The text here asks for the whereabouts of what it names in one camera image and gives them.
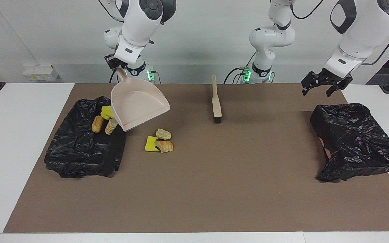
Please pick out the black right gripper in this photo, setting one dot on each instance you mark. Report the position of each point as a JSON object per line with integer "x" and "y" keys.
{"x": 115, "y": 62}

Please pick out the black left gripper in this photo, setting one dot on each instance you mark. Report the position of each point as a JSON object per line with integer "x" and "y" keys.
{"x": 331, "y": 78}

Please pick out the beige plastic dustpan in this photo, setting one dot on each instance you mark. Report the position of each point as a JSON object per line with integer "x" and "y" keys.
{"x": 137, "y": 108}

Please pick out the brown bread roll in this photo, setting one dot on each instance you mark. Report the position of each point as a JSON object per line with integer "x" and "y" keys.
{"x": 97, "y": 124}

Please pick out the pale bread slice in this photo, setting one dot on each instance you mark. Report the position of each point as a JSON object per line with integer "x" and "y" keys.
{"x": 110, "y": 127}

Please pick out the pale bread chunk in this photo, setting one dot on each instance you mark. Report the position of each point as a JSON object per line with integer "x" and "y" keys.
{"x": 163, "y": 134}

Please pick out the beige hand brush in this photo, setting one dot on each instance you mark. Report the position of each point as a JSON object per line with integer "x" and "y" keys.
{"x": 216, "y": 101}

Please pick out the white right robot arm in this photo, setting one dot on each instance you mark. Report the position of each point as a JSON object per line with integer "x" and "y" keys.
{"x": 140, "y": 23}

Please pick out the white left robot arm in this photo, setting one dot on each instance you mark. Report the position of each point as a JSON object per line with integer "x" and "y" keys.
{"x": 360, "y": 37}

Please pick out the bin with black bag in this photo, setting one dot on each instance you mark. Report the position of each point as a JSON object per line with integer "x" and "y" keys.
{"x": 356, "y": 141}
{"x": 76, "y": 152}

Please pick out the brown table mat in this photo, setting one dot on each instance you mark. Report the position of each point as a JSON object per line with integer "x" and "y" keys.
{"x": 181, "y": 212}

